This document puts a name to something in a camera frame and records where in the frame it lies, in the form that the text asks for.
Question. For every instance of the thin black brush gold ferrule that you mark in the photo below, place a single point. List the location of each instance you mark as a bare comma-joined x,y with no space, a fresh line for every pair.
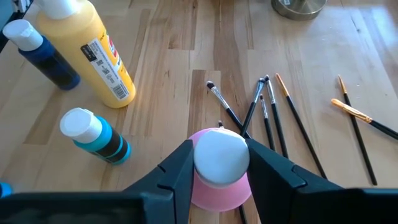
357,130

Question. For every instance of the dark blue paint bottle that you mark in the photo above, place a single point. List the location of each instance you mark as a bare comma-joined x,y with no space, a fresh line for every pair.
49,65

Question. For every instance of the teal paint bottle black label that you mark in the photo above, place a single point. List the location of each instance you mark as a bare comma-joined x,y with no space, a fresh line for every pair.
102,141

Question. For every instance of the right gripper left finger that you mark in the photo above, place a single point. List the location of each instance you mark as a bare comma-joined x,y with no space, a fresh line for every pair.
177,174

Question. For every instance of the large yellow paint bottle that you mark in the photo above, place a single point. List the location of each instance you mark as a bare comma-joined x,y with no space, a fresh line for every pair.
77,46

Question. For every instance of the short black brush silver ferrule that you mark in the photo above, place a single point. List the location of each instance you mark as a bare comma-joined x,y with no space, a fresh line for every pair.
267,124

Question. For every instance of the pink paint bottle white cap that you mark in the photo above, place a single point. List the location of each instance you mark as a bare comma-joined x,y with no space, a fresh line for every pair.
220,155

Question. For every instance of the brass lamp white round top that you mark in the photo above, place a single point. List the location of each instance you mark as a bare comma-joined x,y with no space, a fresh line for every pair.
298,9

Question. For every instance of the black brush long silver ferrule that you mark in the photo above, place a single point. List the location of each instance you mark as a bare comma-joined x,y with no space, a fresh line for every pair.
255,99

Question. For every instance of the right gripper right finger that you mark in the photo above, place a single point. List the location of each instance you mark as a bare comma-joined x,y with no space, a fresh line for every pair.
273,180

